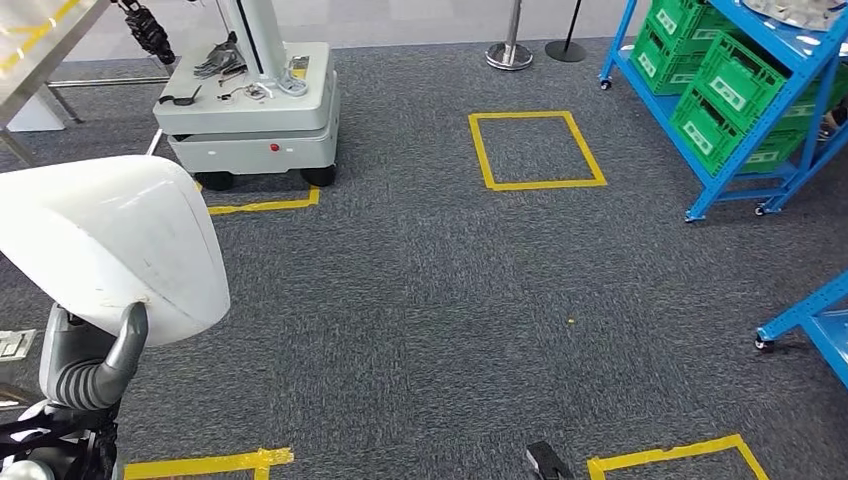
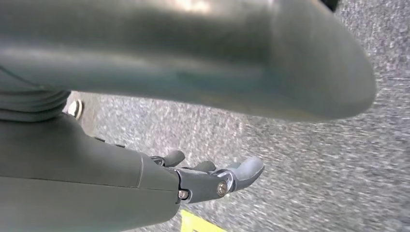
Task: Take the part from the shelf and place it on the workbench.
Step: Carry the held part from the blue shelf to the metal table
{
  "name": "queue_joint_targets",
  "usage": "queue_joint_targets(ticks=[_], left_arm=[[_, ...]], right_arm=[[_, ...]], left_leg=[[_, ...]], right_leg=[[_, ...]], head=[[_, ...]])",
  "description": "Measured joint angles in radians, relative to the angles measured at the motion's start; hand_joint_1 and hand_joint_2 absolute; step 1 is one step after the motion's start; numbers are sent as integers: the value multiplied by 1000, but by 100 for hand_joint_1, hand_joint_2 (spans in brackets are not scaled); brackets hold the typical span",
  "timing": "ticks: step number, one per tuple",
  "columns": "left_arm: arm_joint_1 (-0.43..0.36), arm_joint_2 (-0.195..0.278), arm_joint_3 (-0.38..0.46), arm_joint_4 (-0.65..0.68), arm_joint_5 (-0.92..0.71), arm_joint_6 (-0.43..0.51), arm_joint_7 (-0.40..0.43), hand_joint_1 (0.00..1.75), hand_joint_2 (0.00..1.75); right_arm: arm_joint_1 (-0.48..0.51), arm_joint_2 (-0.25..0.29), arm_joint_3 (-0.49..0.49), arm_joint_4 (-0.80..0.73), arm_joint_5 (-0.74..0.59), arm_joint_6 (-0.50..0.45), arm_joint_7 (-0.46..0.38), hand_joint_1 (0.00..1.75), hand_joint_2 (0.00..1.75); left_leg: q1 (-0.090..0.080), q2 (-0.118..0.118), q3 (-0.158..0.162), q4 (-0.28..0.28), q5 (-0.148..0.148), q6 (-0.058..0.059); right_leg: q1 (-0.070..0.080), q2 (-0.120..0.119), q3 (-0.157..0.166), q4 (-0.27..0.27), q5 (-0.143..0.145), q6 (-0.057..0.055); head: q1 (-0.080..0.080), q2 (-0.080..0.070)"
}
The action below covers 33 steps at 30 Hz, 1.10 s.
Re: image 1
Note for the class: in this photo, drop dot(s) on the black stanchion post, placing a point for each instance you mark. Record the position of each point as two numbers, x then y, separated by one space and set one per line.
565 51

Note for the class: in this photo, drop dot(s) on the black robot foot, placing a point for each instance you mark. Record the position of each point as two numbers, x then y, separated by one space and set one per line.
546 460

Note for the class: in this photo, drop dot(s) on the black robotic arm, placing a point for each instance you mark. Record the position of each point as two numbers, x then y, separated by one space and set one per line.
149 33

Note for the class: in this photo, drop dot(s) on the green plastic crate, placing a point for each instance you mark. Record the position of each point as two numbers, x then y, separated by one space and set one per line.
682 20
709 136
735 86
662 66

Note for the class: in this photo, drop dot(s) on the silver metal part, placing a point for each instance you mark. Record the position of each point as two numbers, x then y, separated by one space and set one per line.
795 12

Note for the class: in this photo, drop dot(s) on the grey mobile robot base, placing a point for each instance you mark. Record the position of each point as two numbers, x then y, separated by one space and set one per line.
252 149

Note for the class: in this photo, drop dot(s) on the yellow tape square outline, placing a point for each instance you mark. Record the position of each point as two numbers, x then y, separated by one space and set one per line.
265 205
482 152
199 464
662 456

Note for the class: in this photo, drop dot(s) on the white cabinet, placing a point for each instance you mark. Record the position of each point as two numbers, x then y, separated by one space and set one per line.
36 116

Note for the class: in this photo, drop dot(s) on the silver floor socket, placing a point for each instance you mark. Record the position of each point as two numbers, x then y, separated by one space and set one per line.
14 344

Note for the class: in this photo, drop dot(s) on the white convex shell part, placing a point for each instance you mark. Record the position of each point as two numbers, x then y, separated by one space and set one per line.
112 245

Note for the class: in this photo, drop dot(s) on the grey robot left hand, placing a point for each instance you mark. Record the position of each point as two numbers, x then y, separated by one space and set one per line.
126 358

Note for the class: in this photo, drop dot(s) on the yellow tape single rectangle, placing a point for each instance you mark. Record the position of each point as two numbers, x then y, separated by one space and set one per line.
33 36

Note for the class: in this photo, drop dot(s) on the tall blue metal shelf rack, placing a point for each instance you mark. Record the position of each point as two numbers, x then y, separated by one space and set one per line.
782 46

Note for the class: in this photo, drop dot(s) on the grey tool pile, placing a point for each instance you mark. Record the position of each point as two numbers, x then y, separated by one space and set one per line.
222 61

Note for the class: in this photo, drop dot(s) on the chrome stanchion post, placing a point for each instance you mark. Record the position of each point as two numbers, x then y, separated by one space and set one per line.
509 56

